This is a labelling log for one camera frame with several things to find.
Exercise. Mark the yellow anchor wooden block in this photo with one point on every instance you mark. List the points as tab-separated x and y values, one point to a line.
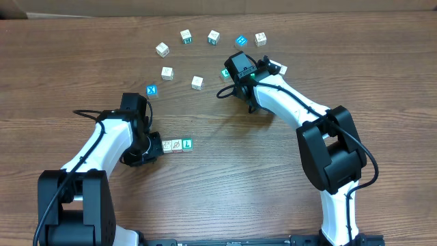
283	70

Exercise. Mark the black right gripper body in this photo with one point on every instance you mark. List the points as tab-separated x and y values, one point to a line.
248	100

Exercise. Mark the blue D wooden block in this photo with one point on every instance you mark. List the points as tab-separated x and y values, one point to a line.
197	83

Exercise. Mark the green 4 wooden block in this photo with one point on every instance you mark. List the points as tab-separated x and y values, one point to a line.
225	75

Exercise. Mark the yellow-edged wooden block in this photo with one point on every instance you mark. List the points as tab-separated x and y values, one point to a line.
162	49

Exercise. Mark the green 7 wooden block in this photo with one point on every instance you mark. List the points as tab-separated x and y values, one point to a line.
187	145

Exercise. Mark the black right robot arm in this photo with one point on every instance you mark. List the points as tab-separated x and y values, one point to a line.
331	152

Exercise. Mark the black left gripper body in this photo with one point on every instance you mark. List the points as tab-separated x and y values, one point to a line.
145	147

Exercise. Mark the yellow G wooden block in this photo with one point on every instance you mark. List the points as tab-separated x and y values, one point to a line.
275	63

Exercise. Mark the blue X wooden block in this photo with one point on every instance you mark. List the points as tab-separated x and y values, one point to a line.
152	91

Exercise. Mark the green J wooden block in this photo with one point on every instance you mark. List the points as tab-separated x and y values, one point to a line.
213	37

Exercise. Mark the green K wooden block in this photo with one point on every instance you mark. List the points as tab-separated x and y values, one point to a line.
186	36

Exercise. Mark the blue-top wooden block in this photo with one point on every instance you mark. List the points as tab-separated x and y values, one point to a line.
241	42

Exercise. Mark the plain globe wooden block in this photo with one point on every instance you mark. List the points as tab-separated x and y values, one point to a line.
167	73

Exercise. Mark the red Y wooden block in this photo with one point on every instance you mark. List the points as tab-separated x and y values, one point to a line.
176	145

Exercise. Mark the yellow O wooden block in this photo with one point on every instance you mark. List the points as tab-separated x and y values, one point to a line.
260	39

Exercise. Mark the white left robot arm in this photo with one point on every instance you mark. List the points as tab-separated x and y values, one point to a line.
75	206

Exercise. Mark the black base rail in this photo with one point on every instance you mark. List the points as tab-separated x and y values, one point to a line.
301	240

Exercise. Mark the green-edged picture wooden block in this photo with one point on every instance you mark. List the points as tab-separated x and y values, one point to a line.
167	146

